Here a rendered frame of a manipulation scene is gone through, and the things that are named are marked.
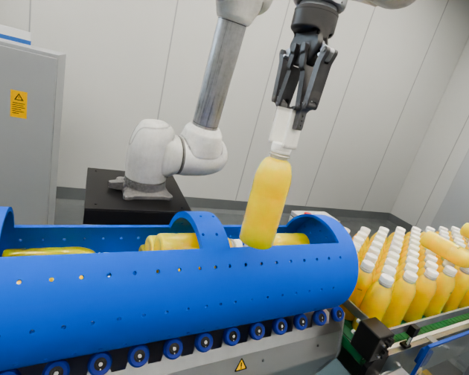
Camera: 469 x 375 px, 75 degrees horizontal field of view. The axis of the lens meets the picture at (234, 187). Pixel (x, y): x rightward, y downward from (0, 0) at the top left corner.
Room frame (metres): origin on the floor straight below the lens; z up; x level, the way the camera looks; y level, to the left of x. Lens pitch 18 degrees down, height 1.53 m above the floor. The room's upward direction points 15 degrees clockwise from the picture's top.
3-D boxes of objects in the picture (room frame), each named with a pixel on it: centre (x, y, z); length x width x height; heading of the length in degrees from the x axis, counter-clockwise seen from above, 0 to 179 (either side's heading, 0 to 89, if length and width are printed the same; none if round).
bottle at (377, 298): (0.85, -0.52, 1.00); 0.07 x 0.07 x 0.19
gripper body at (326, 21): (0.59, -0.06, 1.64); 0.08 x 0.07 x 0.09; 31
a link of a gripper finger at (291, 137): (0.57, -0.08, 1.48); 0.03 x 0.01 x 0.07; 121
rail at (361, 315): (0.94, -0.42, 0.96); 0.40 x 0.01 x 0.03; 32
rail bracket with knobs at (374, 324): (0.75, -0.49, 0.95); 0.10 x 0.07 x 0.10; 32
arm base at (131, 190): (1.10, 0.36, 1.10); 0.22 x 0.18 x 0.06; 124
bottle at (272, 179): (0.58, -0.07, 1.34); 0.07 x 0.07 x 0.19
